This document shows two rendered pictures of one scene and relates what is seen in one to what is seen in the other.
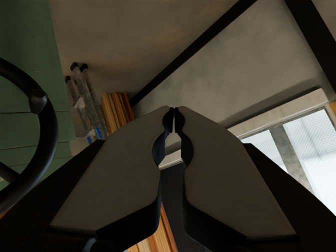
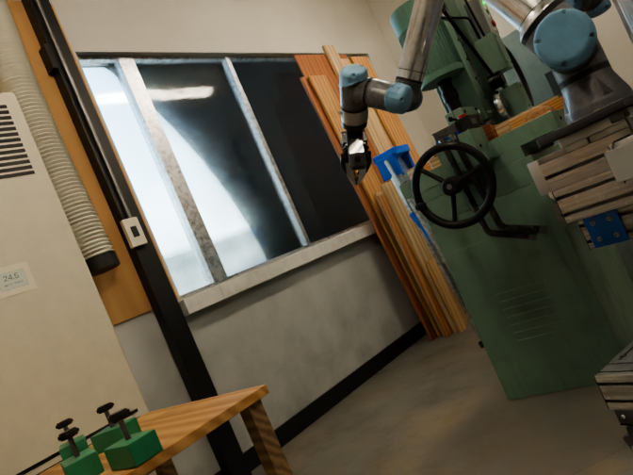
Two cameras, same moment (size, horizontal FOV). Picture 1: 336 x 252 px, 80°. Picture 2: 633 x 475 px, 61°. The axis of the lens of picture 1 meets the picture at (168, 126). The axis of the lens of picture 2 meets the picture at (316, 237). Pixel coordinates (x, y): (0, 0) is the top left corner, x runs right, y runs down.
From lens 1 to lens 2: 1.54 m
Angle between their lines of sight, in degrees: 16
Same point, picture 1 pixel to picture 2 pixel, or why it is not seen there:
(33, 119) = (447, 212)
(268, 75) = (235, 341)
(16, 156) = not seen: hidden behind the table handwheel
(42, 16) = (471, 303)
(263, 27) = not seen: hidden behind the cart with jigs
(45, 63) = (455, 258)
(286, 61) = (218, 355)
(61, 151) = (426, 194)
